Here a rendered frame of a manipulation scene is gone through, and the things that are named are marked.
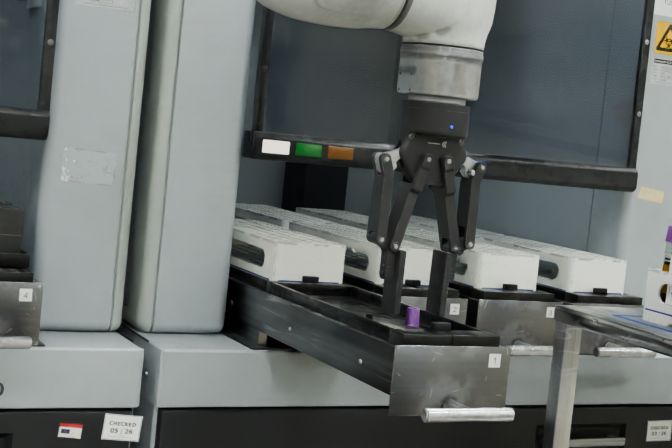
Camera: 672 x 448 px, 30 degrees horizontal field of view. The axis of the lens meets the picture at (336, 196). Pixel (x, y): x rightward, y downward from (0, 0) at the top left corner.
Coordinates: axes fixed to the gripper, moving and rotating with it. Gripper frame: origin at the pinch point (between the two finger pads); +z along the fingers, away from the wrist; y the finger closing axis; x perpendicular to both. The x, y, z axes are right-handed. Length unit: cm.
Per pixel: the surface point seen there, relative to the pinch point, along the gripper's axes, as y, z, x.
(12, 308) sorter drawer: 39.7, 7.2, -18.7
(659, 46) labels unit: -53, -33, -28
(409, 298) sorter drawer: -10.2, 4.6, -18.6
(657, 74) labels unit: -54, -29, -28
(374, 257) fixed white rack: -7.3, 0.2, -23.7
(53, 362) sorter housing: 34.6, 13.2, -18.6
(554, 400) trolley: -25.0, 14.6, -5.7
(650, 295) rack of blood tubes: -30.5, -0.3, 3.0
